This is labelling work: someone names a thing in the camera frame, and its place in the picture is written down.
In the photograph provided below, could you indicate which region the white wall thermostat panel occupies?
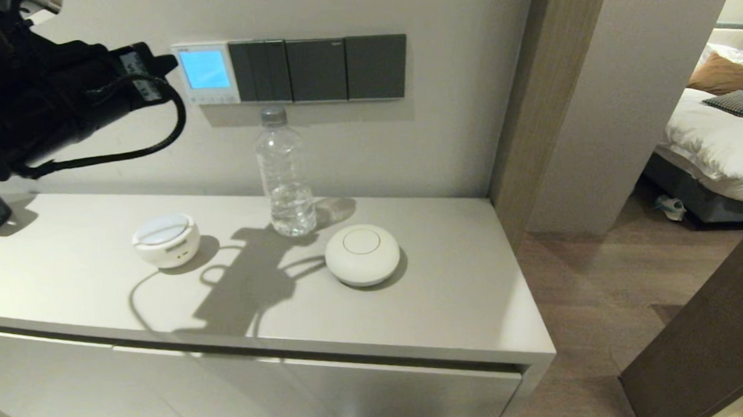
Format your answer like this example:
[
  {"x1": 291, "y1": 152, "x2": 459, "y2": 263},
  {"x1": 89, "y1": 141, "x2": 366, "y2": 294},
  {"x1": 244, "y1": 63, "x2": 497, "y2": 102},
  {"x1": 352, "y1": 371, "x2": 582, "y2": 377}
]
[{"x1": 170, "y1": 40, "x2": 241, "y2": 107}]

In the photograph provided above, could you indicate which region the white round device bluish lid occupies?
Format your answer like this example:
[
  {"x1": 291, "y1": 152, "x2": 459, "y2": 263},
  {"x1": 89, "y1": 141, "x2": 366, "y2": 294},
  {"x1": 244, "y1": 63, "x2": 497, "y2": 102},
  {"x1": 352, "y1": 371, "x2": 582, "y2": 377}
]
[{"x1": 130, "y1": 212, "x2": 202, "y2": 271}]

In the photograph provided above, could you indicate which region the clear plastic water bottle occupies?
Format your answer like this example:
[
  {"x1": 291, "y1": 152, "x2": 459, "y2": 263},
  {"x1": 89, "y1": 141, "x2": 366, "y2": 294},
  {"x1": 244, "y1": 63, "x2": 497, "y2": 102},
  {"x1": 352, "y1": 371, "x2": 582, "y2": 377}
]
[{"x1": 253, "y1": 105, "x2": 317, "y2": 239}]

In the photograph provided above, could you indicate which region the white round dome device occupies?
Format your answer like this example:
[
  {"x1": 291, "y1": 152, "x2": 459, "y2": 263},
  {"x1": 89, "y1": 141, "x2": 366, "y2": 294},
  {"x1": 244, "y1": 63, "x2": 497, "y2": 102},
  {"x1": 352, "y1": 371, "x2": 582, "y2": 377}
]
[{"x1": 323, "y1": 222, "x2": 402, "y2": 289}]

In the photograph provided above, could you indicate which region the beige cabinet door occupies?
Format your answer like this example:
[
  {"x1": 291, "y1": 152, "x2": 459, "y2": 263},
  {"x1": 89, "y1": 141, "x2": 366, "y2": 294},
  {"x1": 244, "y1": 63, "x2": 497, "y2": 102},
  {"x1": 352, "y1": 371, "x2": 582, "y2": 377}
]
[
  {"x1": 112, "y1": 325, "x2": 525, "y2": 417},
  {"x1": 0, "y1": 316, "x2": 208, "y2": 417}
]

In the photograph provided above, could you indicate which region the beige cabinet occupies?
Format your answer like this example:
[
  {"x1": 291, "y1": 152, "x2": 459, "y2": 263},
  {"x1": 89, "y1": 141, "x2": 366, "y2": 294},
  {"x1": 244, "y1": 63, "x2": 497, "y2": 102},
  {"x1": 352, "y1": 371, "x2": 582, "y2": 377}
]
[{"x1": 0, "y1": 166, "x2": 561, "y2": 417}]

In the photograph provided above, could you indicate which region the white shoe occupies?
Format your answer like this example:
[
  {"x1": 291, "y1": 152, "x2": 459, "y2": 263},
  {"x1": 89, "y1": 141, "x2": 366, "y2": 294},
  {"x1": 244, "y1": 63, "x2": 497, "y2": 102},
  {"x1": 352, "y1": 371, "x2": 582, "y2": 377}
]
[{"x1": 656, "y1": 193, "x2": 688, "y2": 223}]

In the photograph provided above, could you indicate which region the dark bed base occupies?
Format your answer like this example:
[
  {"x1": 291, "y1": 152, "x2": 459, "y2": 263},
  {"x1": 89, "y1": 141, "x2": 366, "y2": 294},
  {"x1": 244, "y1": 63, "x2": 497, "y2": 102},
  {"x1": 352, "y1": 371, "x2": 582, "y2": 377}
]
[{"x1": 639, "y1": 148, "x2": 743, "y2": 230}]

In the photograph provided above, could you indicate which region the bed with white duvet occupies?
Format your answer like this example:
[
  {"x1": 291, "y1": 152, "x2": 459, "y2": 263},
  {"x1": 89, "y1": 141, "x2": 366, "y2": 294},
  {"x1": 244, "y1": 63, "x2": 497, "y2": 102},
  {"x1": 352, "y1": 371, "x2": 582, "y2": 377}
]
[{"x1": 652, "y1": 84, "x2": 743, "y2": 210}]

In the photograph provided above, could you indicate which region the white pillow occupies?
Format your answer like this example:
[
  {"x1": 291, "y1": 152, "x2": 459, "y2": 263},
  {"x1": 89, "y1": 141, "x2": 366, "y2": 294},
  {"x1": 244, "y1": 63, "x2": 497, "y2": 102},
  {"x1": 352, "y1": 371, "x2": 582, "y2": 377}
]
[{"x1": 693, "y1": 41, "x2": 743, "y2": 73}]

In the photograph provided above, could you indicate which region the brown pillow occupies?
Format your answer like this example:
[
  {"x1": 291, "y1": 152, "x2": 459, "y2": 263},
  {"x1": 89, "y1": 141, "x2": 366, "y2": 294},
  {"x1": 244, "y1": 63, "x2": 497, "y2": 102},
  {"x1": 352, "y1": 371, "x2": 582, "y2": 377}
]
[{"x1": 685, "y1": 53, "x2": 743, "y2": 98}]

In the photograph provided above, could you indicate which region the dark brown wooden door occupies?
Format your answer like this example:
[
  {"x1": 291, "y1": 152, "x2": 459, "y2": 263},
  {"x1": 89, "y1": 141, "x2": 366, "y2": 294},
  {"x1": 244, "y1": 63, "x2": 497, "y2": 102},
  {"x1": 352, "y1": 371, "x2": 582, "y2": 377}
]
[{"x1": 610, "y1": 202, "x2": 743, "y2": 417}]

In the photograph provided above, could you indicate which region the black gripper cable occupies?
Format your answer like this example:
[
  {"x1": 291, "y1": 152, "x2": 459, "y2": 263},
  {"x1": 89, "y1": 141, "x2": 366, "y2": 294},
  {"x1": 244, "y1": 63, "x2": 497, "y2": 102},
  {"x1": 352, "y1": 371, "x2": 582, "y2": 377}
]
[{"x1": 9, "y1": 72, "x2": 191, "y2": 182}]

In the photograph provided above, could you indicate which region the dark grey triple switch panel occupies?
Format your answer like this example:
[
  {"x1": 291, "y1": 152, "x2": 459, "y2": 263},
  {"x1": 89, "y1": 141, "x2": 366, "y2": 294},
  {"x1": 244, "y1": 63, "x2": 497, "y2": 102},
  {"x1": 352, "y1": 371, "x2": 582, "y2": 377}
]
[{"x1": 227, "y1": 39, "x2": 292, "y2": 105}]

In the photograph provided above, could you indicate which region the dark grey single switch panel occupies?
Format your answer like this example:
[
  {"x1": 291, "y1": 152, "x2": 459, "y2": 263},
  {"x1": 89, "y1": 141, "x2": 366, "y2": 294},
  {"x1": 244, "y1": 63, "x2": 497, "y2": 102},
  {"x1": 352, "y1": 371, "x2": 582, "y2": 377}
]
[
  {"x1": 283, "y1": 36, "x2": 349, "y2": 104},
  {"x1": 344, "y1": 32, "x2": 410, "y2": 102}
]

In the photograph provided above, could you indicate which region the wooden door frame post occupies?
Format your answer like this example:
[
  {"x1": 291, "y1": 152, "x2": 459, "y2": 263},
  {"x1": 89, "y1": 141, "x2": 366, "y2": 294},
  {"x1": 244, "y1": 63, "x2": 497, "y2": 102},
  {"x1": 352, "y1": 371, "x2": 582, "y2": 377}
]
[{"x1": 478, "y1": 0, "x2": 629, "y2": 254}]

